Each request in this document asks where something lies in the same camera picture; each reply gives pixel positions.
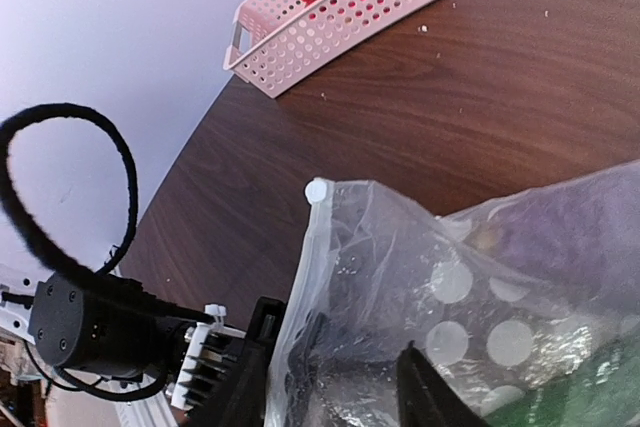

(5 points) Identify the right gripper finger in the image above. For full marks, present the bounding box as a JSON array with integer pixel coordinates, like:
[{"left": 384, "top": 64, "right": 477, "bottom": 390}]
[{"left": 396, "top": 341, "right": 489, "bottom": 427}]

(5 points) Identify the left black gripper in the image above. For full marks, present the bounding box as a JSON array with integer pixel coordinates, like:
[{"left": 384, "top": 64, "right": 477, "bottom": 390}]
[{"left": 186, "top": 297, "right": 285, "bottom": 426}]

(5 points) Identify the clear zip top bag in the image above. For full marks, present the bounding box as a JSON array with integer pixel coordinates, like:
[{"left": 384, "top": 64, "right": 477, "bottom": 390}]
[{"left": 265, "top": 162, "right": 639, "bottom": 426}]

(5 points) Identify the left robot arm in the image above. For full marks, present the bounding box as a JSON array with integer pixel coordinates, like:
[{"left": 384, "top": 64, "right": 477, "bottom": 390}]
[{"left": 1, "top": 275, "right": 286, "bottom": 426}]

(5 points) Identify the green fake vegetable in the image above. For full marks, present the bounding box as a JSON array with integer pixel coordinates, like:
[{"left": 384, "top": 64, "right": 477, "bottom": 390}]
[{"left": 485, "top": 336, "right": 639, "bottom": 427}]

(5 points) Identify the dark purple fake eggplant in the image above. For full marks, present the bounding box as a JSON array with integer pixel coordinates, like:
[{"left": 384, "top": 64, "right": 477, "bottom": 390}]
[{"left": 444, "top": 178, "right": 639, "bottom": 304}]

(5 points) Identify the pink perforated plastic basket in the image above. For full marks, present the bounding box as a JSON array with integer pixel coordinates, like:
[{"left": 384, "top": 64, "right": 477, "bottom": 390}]
[{"left": 223, "top": 0, "right": 437, "bottom": 98}]

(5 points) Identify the aluminium front rail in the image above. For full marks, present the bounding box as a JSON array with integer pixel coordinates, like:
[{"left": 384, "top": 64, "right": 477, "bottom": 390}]
[{"left": 115, "top": 394, "right": 179, "bottom": 427}]

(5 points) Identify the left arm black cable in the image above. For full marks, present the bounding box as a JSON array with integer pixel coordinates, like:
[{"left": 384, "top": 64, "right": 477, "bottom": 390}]
[{"left": 0, "top": 102, "right": 216, "bottom": 328}]

